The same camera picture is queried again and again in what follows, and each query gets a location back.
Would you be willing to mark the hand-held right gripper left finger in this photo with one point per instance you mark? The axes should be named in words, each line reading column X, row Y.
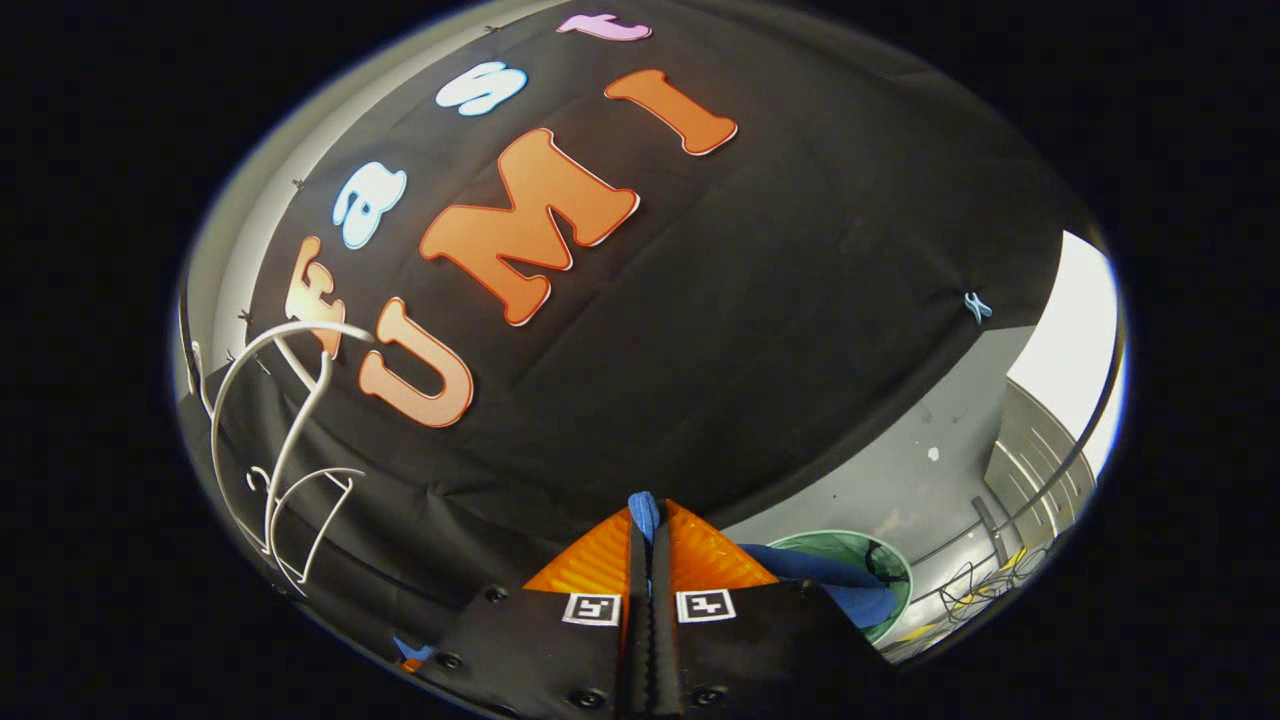
column 540, row 650

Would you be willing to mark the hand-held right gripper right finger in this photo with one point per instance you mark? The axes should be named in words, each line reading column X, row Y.
column 770, row 650

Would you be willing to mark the green laundry hamper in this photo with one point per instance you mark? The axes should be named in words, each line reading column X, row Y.
column 835, row 545

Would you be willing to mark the white plastic hanger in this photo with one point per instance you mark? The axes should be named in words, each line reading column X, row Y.
column 330, row 472
column 290, row 328

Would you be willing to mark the black backdrop cloth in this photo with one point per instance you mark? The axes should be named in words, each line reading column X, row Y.
column 750, row 350

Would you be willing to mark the light blue clip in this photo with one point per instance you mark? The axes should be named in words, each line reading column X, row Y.
column 978, row 307

